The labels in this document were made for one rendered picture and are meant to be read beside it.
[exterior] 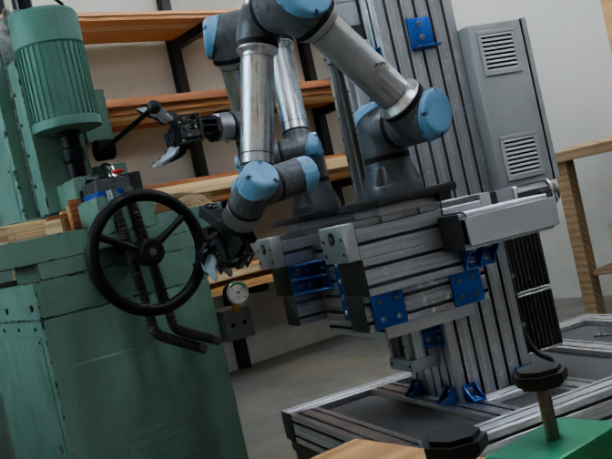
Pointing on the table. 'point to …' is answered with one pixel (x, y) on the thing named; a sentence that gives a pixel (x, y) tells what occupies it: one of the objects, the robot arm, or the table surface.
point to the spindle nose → (73, 153)
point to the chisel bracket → (68, 190)
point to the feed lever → (106, 150)
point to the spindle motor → (54, 70)
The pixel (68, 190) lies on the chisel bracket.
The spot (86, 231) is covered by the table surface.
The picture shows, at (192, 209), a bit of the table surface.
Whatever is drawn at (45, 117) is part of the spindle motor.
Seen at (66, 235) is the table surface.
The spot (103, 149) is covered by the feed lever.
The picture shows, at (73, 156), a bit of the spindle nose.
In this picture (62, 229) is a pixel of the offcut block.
